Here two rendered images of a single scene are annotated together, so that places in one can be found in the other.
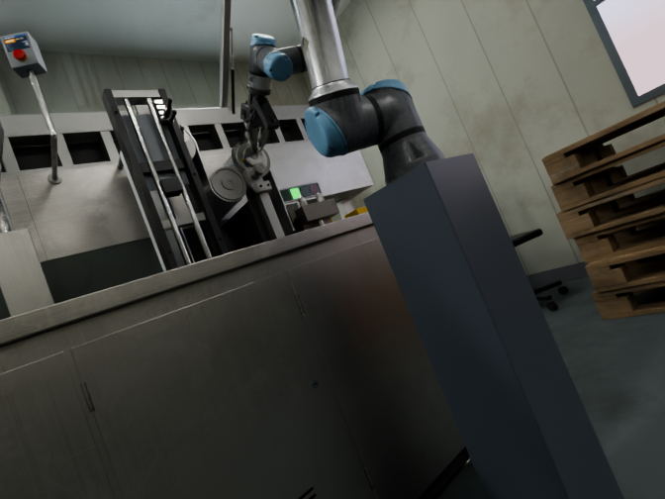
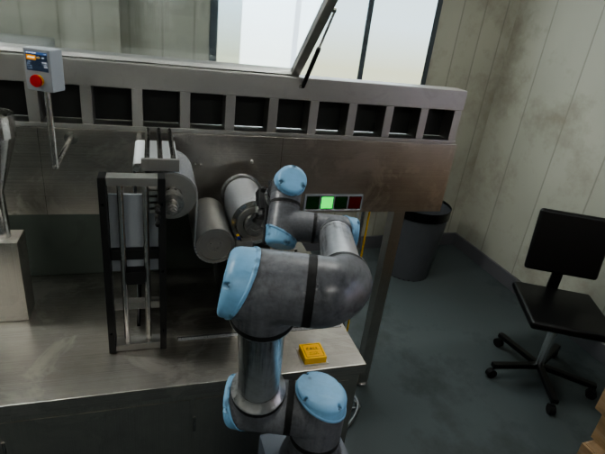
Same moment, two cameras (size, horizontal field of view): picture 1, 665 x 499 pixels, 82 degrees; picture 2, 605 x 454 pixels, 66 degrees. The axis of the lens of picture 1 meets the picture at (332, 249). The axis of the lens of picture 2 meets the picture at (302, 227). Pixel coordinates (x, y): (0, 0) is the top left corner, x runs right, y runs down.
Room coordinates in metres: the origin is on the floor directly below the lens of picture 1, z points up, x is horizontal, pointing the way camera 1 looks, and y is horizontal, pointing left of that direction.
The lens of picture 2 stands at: (0.14, -0.43, 1.86)
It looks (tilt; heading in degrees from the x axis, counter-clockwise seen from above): 24 degrees down; 19
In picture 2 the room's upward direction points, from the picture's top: 7 degrees clockwise
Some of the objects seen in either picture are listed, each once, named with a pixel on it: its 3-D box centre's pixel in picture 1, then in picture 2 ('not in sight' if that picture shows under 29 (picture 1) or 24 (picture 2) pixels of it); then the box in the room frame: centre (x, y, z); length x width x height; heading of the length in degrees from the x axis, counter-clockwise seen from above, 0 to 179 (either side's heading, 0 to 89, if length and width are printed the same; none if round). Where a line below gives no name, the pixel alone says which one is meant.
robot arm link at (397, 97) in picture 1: (388, 114); (316, 408); (0.91, -0.25, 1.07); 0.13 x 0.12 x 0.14; 110
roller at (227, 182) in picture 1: (217, 197); (211, 228); (1.37, 0.32, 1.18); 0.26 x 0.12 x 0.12; 38
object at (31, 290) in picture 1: (5, 232); (2, 231); (0.98, 0.78, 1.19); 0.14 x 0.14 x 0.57
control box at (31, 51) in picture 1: (22, 52); (42, 69); (1.03, 0.60, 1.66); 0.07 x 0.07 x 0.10; 13
